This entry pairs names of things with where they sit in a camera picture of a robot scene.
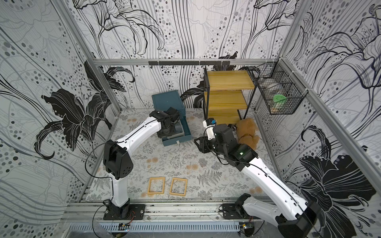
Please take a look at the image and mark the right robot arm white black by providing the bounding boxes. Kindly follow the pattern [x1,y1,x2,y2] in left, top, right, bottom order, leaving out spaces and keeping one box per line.
[194,118,321,238]

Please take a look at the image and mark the green lid container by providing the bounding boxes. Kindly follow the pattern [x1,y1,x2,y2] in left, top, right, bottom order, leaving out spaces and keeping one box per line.
[273,94,288,109]

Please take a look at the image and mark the brown teddy bear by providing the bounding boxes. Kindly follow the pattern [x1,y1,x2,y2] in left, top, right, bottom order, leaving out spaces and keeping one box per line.
[236,118,260,150]

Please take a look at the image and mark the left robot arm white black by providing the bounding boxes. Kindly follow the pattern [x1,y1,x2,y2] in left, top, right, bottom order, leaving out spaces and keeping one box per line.
[103,107,180,208]

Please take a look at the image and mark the yellow black shelf rack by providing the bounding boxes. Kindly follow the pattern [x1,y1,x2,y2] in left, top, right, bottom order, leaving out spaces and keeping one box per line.
[202,69,256,125]

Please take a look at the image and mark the aluminium rail frame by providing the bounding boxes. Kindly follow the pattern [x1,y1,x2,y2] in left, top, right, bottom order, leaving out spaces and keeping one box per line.
[61,199,235,222]

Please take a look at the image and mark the yellow brooch box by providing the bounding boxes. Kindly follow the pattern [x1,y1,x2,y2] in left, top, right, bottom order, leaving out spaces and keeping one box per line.
[147,177,165,195]
[169,178,188,196]

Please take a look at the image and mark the black wire basket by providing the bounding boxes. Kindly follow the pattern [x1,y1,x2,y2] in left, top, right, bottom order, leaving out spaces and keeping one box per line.
[251,62,304,115]

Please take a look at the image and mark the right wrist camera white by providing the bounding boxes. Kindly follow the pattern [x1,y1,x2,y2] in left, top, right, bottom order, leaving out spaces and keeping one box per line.
[202,118,216,140]

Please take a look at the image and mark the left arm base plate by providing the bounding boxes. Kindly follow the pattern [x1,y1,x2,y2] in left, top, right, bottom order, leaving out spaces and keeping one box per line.
[103,204,146,221]

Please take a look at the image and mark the teal drawer cabinet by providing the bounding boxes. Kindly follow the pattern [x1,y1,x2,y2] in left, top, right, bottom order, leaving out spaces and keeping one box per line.
[151,90,186,118]

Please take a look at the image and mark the black bar on wall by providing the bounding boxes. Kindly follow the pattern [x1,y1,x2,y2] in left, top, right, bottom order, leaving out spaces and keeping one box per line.
[148,60,231,66]

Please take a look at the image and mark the white slotted cable duct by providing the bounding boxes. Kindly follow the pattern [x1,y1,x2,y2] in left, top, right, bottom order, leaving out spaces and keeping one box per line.
[69,222,241,233]

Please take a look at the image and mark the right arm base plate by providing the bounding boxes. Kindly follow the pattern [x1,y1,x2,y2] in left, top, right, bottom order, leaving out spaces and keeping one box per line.
[218,203,260,220]

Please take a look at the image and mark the teal drawer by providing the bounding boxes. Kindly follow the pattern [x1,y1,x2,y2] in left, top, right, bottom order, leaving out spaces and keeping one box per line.
[157,117,192,146]

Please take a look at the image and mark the grey brooch box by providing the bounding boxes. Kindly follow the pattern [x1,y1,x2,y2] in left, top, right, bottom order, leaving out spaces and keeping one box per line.
[162,121,185,140]

